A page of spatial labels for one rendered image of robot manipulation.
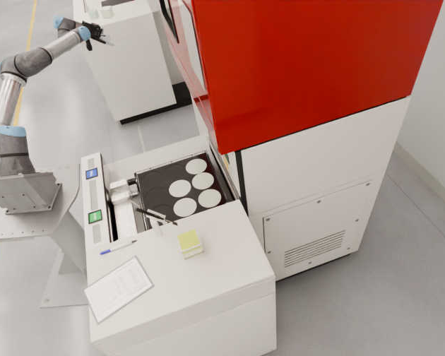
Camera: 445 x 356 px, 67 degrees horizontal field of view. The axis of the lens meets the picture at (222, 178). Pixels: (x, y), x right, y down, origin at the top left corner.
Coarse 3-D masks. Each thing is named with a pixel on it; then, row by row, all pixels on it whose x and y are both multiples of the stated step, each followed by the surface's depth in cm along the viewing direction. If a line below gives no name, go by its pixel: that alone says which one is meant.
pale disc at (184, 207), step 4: (180, 200) 147; (184, 200) 146; (188, 200) 146; (192, 200) 146; (176, 204) 145; (180, 204) 145; (184, 204) 145; (188, 204) 145; (192, 204) 144; (176, 208) 144; (180, 208) 144; (184, 208) 143; (188, 208) 143; (192, 208) 143; (176, 212) 142; (180, 212) 142; (184, 212) 142; (188, 212) 142; (192, 212) 141; (184, 216) 140
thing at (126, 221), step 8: (120, 208) 150; (128, 208) 150; (120, 216) 147; (128, 216) 147; (120, 224) 145; (128, 224) 144; (136, 224) 146; (120, 232) 142; (128, 232) 141; (136, 232) 141
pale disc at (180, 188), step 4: (180, 180) 154; (184, 180) 154; (172, 184) 153; (176, 184) 153; (180, 184) 153; (184, 184) 152; (188, 184) 152; (172, 188) 152; (176, 188) 152; (180, 188) 151; (184, 188) 151; (188, 188) 151; (172, 192) 150; (176, 192) 150; (180, 192) 150; (184, 192) 149; (188, 192) 149; (176, 196) 148; (180, 196) 148
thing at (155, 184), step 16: (208, 160) 161; (144, 176) 159; (160, 176) 158; (176, 176) 157; (192, 176) 155; (144, 192) 152; (160, 192) 151; (192, 192) 149; (144, 208) 146; (160, 208) 145; (208, 208) 142; (160, 224) 140
